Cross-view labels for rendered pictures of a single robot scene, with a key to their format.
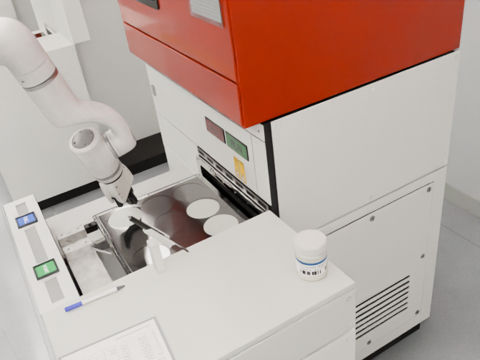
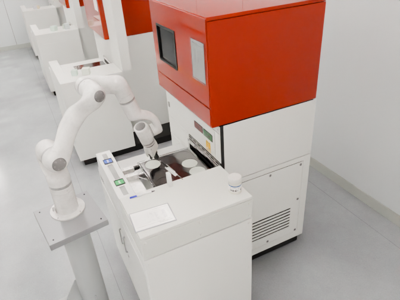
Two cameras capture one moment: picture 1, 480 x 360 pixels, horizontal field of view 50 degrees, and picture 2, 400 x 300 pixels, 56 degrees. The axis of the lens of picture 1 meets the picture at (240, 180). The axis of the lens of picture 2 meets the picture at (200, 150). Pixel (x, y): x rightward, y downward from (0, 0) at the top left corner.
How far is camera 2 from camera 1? 83 cm
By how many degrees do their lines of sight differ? 2
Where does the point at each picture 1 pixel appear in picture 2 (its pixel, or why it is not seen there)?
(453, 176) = (328, 162)
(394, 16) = (282, 83)
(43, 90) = (128, 105)
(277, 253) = (221, 183)
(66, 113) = (136, 115)
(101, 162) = (146, 137)
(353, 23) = (263, 86)
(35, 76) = (126, 99)
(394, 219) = (282, 177)
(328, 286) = (241, 197)
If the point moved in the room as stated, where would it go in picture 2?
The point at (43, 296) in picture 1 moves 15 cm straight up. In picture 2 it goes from (119, 192) to (114, 169)
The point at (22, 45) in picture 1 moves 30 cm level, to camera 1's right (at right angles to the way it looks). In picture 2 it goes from (123, 87) to (180, 83)
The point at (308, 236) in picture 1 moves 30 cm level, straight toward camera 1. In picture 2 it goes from (234, 175) to (230, 213)
